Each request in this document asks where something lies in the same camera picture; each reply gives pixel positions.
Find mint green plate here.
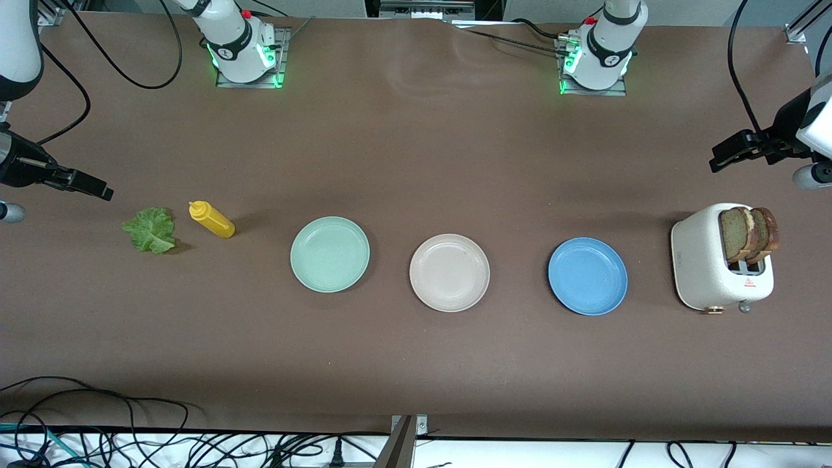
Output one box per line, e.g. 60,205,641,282
290,216,371,294

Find light brown bread slice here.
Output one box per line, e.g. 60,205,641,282
718,207,755,264

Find silver metal bracket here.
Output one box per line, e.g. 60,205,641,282
379,0,476,20

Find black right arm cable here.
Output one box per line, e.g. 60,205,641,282
36,0,184,147

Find green lettuce leaf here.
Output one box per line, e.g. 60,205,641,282
122,207,177,255

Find bread slice with dark crust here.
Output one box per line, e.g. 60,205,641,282
747,207,781,264

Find black braided base cable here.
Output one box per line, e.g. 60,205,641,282
463,27,567,58

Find aluminium frame rail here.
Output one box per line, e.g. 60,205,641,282
783,0,832,46
36,0,69,27

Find black smooth base cable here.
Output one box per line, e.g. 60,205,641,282
510,18,574,41

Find beige plate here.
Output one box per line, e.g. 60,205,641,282
409,233,491,313

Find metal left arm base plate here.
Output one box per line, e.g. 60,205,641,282
559,36,628,97

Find white toaster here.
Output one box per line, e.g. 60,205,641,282
670,202,775,316

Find grey metal edge bracket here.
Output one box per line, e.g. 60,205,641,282
374,414,428,468

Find yellow mustard squeeze bottle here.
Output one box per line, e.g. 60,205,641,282
188,200,237,240

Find teal cable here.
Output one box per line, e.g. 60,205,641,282
0,422,75,468

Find black looping floor cable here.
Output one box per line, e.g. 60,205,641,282
0,376,190,468

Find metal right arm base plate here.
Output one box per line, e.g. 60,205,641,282
216,26,288,88

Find blue plate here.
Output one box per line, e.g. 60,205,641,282
547,237,629,317

